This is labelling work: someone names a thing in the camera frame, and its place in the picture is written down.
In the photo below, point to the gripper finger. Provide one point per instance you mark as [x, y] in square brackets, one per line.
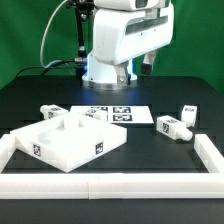
[148, 62]
[122, 73]

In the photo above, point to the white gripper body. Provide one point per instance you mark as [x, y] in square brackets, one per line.
[119, 36]

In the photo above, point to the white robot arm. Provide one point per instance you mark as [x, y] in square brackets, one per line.
[103, 76]

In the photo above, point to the white sheet with markers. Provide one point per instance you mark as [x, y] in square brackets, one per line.
[121, 114]

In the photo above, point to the white U-shaped fence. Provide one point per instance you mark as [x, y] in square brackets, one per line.
[123, 186]

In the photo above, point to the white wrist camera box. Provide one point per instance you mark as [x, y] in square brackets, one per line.
[131, 5]

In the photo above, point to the black camera pole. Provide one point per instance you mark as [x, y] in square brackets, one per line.
[83, 10]

